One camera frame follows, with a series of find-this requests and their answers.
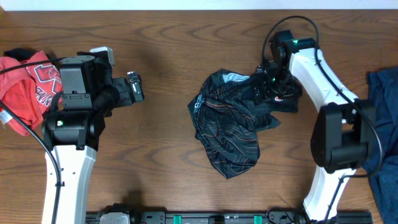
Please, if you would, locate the black orange-patterned jersey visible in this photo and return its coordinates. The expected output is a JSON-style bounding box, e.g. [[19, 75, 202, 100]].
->
[[187, 69, 301, 179]]

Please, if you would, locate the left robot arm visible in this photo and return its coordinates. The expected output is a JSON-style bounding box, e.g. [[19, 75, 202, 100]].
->
[[42, 47, 144, 223]]

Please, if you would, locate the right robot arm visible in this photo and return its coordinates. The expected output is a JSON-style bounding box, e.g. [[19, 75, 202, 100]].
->
[[257, 30, 377, 223]]

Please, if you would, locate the red printed t-shirt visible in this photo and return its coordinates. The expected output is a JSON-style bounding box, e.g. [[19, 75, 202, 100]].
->
[[1, 51, 63, 129]]

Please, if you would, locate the black garment under red shirt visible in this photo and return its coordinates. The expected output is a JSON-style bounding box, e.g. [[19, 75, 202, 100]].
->
[[3, 48, 36, 61]]

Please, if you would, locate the navy blue t-shirt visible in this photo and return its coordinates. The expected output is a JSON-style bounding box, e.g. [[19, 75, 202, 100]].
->
[[363, 67, 397, 223]]

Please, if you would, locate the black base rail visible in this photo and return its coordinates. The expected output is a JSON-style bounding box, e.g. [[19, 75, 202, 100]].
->
[[85, 203, 373, 224]]

